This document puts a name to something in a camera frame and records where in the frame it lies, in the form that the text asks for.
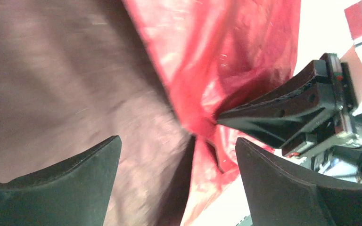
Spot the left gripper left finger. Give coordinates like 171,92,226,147
0,136,122,226

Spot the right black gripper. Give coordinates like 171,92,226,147
217,53,362,184

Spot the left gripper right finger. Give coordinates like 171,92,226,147
235,137,362,226

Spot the dark red wrapping paper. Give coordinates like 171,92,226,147
0,0,301,226

